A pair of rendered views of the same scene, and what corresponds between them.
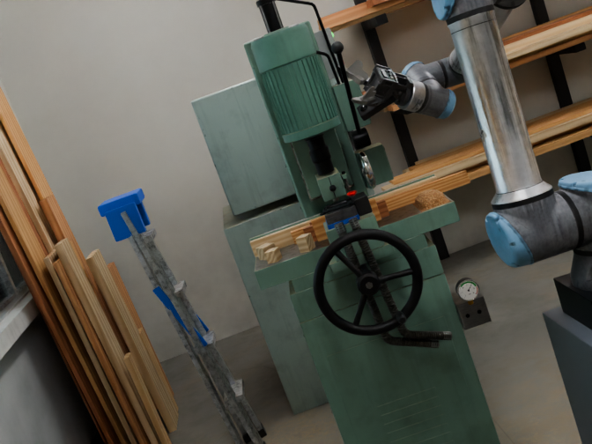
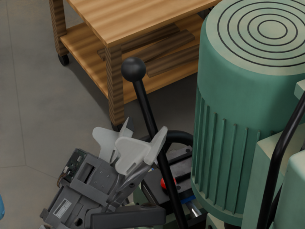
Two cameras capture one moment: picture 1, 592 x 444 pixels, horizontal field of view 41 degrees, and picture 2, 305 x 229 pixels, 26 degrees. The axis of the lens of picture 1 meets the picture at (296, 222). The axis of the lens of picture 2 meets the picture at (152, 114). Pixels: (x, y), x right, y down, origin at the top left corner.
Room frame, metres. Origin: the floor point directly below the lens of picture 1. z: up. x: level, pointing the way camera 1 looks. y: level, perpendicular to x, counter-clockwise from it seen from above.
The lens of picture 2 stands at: (2.80, -0.57, 2.03)
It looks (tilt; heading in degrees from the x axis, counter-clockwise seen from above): 47 degrees down; 151
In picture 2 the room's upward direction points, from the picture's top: straight up
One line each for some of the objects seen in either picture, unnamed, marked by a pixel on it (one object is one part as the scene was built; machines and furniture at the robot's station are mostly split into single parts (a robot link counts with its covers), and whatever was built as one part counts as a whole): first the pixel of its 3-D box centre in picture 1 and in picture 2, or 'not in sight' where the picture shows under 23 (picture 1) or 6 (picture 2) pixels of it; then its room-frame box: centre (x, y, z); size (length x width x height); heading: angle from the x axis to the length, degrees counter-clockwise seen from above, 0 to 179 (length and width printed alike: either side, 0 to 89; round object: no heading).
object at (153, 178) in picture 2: (346, 209); (175, 178); (2.13, -0.14, 0.99); 0.13 x 0.11 x 0.06; 88
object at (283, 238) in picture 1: (344, 216); not in sight; (2.35, -0.15, 0.92); 0.60 x 0.02 x 0.05; 88
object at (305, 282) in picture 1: (355, 255); not in sight; (2.27, -0.13, 0.82); 0.40 x 0.21 x 0.04; 88
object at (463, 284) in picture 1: (468, 292); not in sight; (2.11, -0.39, 0.65); 0.06 x 0.04 x 0.08; 88
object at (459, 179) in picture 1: (380, 207); not in sight; (2.32, -0.25, 0.92); 0.56 x 0.02 x 0.04; 88
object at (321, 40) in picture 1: (328, 54); not in sight; (2.64, -0.29, 1.40); 0.10 x 0.06 x 0.16; 178
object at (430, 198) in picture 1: (429, 196); not in sight; (2.23, -0.39, 0.92); 0.14 x 0.09 x 0.04; 178
